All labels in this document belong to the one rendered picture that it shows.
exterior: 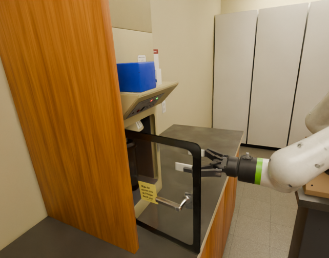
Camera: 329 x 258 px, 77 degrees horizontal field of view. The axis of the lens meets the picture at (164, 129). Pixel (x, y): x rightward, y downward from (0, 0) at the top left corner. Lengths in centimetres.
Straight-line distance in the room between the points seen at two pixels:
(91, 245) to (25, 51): 73
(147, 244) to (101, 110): 54
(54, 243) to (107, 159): 47
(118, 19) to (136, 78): 21
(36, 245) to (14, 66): 68
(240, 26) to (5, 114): 329
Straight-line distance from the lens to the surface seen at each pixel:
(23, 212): 114
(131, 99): 65
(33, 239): 109
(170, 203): 64
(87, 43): 62
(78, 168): 81
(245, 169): 75
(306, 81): 368
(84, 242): 98
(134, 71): 66
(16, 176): 106
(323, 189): 127
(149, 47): 93
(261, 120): 378
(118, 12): 79
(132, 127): 87
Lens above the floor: 161
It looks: 19 degrees down
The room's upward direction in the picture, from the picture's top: 3 degrees counter-clockwise
